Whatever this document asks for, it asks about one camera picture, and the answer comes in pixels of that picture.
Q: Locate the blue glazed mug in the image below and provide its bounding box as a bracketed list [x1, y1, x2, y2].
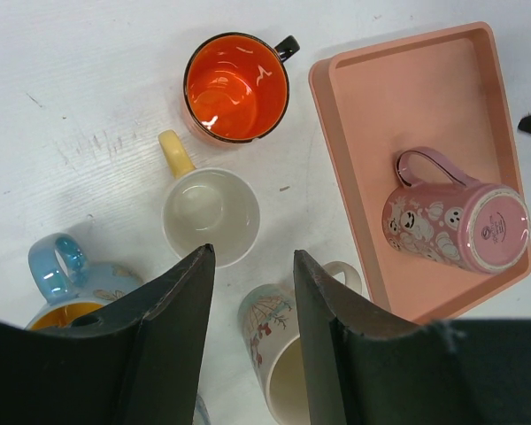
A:
[27, 233, 143, 330]

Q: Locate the orange ceramic mug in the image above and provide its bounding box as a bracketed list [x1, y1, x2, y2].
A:
[181, 32, 300, 146]

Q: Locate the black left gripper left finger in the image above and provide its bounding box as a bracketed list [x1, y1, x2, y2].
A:
[0, 244, 215, 424]

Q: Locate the pink ghost pattern mug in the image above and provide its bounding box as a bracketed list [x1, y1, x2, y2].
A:
[381, 147, 530, 274]

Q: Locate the shell pattern teal mug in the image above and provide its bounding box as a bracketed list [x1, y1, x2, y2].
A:
[237, 260, 364, 425]

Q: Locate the yellow ceramic mug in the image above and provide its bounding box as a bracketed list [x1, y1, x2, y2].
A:
[158, 130, 260, 268]

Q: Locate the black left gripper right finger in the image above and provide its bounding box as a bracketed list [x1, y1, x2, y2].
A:
[293, 251, 531, 424]

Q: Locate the cream dragon pattern mug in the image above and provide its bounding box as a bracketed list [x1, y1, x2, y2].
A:
[192, 394, 211, 425]

